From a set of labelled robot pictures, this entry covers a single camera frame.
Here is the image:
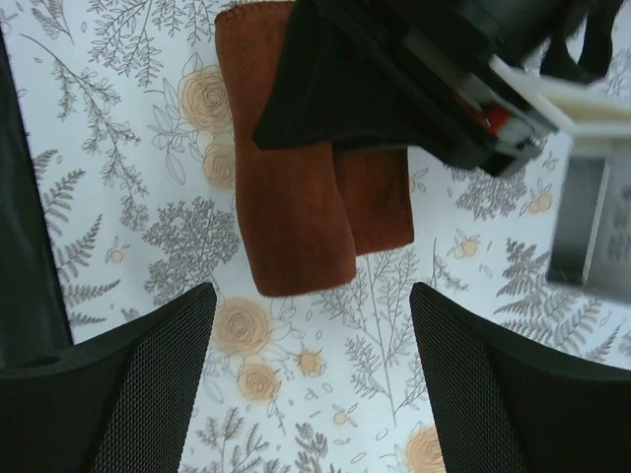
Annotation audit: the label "floral patterned table mat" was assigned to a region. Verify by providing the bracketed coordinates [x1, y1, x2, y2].
[1, 1, 630, 472]

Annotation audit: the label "brown towel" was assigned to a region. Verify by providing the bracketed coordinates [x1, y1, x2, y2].
[215, 1, 414, 297]

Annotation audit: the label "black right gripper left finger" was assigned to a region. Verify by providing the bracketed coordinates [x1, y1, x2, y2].
[1, 283, 217, 472]

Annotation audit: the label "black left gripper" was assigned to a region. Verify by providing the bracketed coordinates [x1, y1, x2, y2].
[251, 0, 553, 178]

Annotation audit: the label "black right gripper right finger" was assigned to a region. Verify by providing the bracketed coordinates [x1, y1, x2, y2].
[410, 283, 630, 473]

